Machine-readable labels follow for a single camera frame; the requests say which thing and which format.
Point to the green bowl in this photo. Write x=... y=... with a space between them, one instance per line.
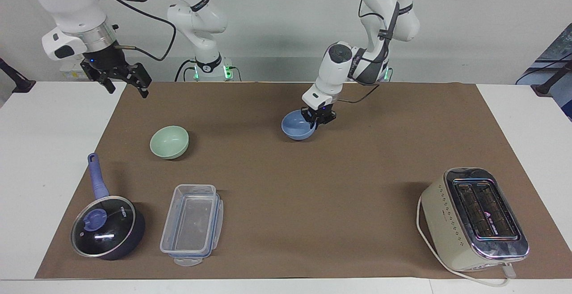
x=169 y=142

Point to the blue saucepan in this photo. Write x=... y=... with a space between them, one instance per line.
x=134 y=236

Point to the clear plastic food container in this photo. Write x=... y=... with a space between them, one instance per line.
x=192 y=224

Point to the blue bowl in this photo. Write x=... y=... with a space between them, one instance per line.
x=295 y=126

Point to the cream and chrome toaster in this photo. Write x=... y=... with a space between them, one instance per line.
x=464 y=222

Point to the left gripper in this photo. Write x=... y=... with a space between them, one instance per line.
x=321 y=108

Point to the black stand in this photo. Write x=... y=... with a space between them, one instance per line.
x=18 y=81
x=552 y=81

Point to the glass lid with blue knob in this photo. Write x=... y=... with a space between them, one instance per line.
x=103 y=227

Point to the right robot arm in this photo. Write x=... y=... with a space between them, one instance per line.
x=67 y=3

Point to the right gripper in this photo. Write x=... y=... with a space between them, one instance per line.
x=103 y=57

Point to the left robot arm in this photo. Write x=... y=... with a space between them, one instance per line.
x=333 y=70

